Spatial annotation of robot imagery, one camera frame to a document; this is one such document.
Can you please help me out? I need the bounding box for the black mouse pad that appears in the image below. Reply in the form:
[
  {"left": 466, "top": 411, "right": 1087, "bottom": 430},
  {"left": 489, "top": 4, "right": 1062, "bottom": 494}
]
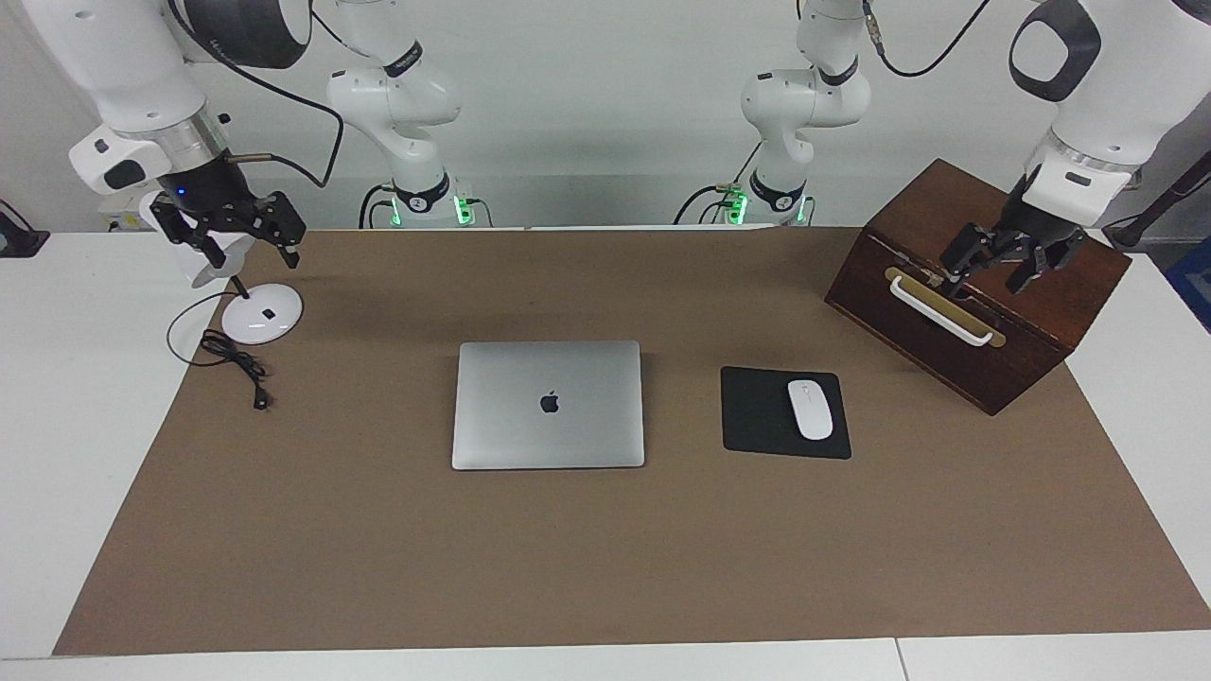
[{"left": 721, "top": 366, "right": 852, "bottom": 461}]

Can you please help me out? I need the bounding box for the black clamp mount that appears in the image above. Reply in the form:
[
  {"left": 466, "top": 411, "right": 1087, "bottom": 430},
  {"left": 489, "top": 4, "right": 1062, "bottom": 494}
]
[{"left": 0, "top": 199, "right": 50, "bottom": 258}]

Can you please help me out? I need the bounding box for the brass handle plate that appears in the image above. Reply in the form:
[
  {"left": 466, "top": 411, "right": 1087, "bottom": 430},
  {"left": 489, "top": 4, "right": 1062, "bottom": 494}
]
[{"left": 885, "top": 267, "right": 1007, "bottom": 349}]

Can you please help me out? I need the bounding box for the white computer mouse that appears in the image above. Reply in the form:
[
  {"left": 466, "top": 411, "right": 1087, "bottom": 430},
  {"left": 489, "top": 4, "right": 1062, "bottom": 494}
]
[{"left": 788, "top": 379, "right": 834, "bottom": 442}]

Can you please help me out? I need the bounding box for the white power strip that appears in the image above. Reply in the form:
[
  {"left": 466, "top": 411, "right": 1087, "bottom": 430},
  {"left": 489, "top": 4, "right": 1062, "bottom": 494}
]
[{"left": 99, "top": 184, "right": 157, "bottom": 233}]

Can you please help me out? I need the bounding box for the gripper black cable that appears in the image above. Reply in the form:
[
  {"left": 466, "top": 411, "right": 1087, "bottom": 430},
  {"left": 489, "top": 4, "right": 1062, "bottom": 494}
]
[
  {"left": 168, "top": 0, "right": 346, "bottom": 188},
  {"left": 863, "top": 0, "right": 992, "bottom": 79}
]

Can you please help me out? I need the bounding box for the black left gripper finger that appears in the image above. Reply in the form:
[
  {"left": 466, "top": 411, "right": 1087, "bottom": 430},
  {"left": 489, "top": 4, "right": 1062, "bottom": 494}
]
[
  {"left": 941, "top": 224, "right": 996, "bottom": 285},
  {"left": 1008, "top": 235, "right": 1087, "bottom": 294}
]

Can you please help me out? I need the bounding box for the black arm base cable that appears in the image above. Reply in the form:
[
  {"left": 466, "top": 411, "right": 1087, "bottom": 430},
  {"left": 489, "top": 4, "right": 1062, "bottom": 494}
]
[
  {"left": 358, "top": 184, "right": 398, "bottom": 230},
  {"left": 674, "top": 142, "right": 763, "bottom": 226}
]

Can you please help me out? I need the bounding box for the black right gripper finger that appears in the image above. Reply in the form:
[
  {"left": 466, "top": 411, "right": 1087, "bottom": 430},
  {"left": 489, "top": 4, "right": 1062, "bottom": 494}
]
[
  {"left": 151, "top": 201, "right": 230, "bottom": 271},
  {"left": 241, "top": 192, "right": 308, "bottom": 271}
]

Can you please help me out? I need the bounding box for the black left arm base cable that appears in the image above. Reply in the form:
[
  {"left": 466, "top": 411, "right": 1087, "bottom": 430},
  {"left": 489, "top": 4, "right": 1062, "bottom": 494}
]
[{"left": 674, "top": 142, "right": 763, "bottom": 226}]

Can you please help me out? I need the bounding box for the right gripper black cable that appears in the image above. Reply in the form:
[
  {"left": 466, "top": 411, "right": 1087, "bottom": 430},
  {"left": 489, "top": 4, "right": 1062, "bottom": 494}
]
[{"left": 168, "top": 0, "right": 346, "bottom": 188}]

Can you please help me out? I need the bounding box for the white desk lamp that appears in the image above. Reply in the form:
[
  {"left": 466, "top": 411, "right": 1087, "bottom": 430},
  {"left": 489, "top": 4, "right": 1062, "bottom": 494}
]
[{"left": 139, "top": 189, "right": 305, "bottom": 346}]

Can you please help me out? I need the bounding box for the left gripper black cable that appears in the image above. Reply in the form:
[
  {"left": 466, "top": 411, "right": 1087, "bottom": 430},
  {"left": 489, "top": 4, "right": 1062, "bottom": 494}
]
[{"left": 863, "top": 0, "right": 992, "bottom": 79}]

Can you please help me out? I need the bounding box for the black right arm base cable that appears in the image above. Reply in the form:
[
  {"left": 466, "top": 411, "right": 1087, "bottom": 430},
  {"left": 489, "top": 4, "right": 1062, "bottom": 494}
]
[{"left": 358, "top": 184, "right": 398, "bottom": 230}]

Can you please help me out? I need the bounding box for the blue crate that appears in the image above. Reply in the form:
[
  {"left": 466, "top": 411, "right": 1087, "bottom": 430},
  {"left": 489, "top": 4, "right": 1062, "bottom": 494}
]
[{"left": 1166, "top": 236, "right": 1211, "bottom": 332}]

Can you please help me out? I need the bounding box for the white box handle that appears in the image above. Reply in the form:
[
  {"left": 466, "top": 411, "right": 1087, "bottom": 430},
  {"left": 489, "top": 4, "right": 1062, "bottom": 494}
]
[{"left": 889, "top": 275, "right": 994, "bottom": 347}]

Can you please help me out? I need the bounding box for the black tripod stand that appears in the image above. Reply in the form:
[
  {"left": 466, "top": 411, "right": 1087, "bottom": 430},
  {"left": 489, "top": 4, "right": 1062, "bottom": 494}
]
[{"left": 1102, "top": 151, "right": 1211, "bottom": 252}]

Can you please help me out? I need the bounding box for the black lamp power cable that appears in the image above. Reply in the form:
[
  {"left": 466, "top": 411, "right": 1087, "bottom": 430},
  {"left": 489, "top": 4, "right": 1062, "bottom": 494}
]
[{"left": 167, "top": 288, "right": 275, "bottom": 410}]

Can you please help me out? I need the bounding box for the dark brown wooden box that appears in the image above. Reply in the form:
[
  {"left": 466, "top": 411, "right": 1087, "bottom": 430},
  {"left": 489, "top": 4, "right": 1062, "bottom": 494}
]
[{"left": 824, "top": 158, "right": 1132, "bottom": 417}]

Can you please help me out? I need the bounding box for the brown table mat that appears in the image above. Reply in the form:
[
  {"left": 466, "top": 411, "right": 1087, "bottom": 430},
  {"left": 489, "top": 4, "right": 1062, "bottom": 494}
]
[{"left": 52, "top": 227, "right": 1211, "bottom": 656}]

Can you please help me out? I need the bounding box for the grey aluminium laptop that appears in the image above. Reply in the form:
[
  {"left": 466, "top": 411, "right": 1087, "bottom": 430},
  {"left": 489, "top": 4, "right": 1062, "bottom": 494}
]
[{"left": 451, "top": 340, "right": 646, "bottom": 471}]

